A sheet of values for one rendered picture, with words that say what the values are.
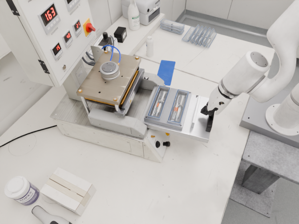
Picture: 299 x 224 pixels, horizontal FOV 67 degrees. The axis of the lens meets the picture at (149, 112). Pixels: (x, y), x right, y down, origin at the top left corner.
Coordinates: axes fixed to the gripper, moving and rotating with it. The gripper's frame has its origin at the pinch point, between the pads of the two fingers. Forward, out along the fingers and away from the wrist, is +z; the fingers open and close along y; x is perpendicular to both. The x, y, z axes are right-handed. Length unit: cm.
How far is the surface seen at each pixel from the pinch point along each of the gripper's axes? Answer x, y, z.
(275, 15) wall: -81, 222, 48
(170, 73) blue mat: 15, 44, 33
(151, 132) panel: 15.6, -10.2, 17.5
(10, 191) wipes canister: 57, -51, 33
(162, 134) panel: 9.3, -5.1, 23.8
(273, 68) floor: -99, 162, 72
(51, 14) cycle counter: 64, -7, -17
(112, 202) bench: 19, -40, 35
